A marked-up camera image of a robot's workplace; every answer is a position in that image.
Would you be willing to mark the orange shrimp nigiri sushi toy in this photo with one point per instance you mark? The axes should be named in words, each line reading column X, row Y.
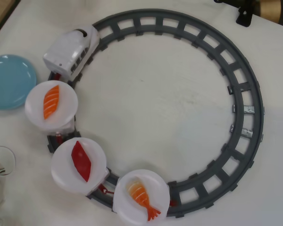
column 139, row 193

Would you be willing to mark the red tuna sushi toy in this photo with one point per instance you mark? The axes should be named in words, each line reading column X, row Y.
column 81, row 162

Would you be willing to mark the orange salmon nigiri sushi toy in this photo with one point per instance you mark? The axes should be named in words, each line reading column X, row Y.
column 51, row 103

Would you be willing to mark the white Shinkansen toy locomotive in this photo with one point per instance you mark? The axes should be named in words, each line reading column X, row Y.
column 66, row 51

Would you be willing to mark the blue round dish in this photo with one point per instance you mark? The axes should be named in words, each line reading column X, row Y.
column 9, row 82

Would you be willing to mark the white round plate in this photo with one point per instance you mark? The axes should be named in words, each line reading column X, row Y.
column 67, row 103
column 61, row 171
column 155, row 188

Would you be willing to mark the grey circular toy train track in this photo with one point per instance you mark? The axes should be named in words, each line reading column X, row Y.
column 238, row 113

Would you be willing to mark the silver foil tape strip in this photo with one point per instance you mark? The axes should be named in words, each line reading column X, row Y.
column 247, row 132
column 249, row 109

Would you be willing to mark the black table clamp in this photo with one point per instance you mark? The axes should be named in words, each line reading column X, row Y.
column 244, row 18

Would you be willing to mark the brown wooden furniture piece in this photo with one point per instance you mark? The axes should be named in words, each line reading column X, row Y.
column 270, row 10

